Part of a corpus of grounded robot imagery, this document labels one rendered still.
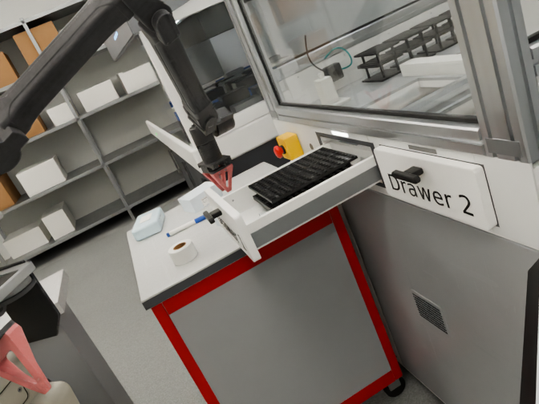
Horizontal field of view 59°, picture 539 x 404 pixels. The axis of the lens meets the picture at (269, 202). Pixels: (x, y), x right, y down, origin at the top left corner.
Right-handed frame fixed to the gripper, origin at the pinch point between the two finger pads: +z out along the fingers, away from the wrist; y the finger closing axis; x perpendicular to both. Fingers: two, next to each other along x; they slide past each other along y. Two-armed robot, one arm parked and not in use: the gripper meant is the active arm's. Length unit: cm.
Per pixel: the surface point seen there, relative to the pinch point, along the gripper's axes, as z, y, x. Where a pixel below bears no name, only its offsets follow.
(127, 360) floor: 88, 111, 43
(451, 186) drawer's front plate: -3, -72, -8
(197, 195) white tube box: 5.6, 26.0, 0.1
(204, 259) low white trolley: 10.5, -10.9, 17.8
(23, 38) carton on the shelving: -97, 351, -25
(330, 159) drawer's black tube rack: -4.4, -35.2, -12.8
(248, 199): 0.1, -17.2, 2.4
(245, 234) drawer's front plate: -2.4, -40.5, 16.3
